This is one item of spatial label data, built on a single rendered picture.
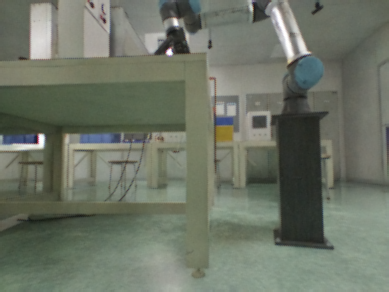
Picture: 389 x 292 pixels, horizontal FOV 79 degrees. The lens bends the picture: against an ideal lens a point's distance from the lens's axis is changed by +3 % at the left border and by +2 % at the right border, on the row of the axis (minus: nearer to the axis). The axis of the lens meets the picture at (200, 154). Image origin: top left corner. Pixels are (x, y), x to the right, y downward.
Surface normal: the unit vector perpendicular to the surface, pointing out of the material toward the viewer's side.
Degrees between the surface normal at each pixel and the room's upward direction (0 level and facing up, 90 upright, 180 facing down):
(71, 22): 90
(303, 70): 97
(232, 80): 90
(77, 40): 90
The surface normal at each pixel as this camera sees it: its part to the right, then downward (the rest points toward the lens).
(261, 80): -0.07, -0.05
